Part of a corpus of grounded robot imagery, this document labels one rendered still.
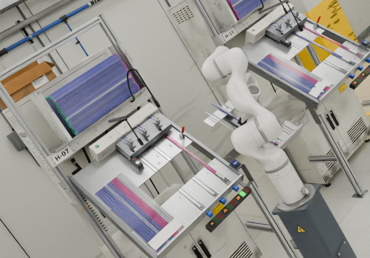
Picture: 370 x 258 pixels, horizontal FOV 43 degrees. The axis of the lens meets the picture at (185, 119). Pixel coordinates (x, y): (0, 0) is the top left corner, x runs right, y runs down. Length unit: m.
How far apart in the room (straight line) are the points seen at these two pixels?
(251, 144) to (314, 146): 1.52
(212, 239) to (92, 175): 0.84
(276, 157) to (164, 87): 2.77
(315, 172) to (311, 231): 1.42
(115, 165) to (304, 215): 1.15
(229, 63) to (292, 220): 0.77
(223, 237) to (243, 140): 1.11
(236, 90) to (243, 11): 1.40
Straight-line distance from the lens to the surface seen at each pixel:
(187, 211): 2.56
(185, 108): 4.80
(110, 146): 2.78
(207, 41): 3.51
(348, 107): 3.83
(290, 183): 2.14
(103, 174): 2.74
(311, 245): 2.28
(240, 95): 2.12
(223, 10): 3.40
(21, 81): 3.03
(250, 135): 2.04
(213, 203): 2.58
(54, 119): 2.68
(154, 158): 2.77
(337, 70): 3.40
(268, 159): 2.08
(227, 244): 3.05
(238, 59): 2.19
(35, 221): 4.23
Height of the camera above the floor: 1.73
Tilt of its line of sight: 13 degrees down
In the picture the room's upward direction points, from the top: 32 degrees counter-clockwise
